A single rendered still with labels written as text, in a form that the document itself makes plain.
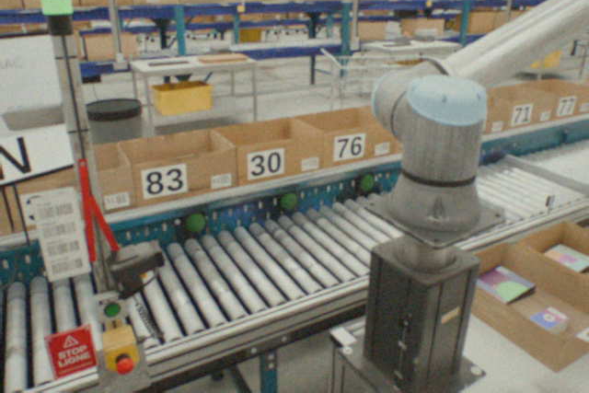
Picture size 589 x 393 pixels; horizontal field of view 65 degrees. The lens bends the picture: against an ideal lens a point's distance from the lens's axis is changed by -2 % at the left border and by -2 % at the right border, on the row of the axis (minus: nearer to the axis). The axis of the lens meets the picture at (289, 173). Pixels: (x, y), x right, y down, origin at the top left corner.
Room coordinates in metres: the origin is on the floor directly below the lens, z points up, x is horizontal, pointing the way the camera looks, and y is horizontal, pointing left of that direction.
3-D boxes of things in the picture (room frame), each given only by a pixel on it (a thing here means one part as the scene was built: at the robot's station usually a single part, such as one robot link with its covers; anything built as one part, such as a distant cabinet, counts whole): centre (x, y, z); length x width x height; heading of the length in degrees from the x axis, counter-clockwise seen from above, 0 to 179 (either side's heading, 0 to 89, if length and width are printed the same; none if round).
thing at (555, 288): (1.09, -0.69, 0.80); 0.38 x 0.28 x 0.10; 30
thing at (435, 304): (0.90, -0.30, 0.91); 0.26 x 0.26 x 0.33; 32
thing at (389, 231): (1.64, -0.38, 0.72); 0.52 x 0.05 x 0.05; 28
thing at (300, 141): (1.90, 0.10, 0.96); 0.39 x 0.29 x 0.17; 118
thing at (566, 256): (1.31, -0.91, 0.78); 0.19 x 0.14 x 0.02; 124
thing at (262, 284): (1.36, 0.14, 0.72); 0.52 x 0.05 x 0.05; 28
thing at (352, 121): (2.09, -0.25, 0.96); 0.39 x 0.29 x 0.17; 118
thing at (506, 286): (1.18, -0.64, 0.78); 0.19 x 0.14 x 0.02; 123
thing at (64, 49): (0.89, 0.42, 1.11); 0.12 x 0.05 x 0.88; 118
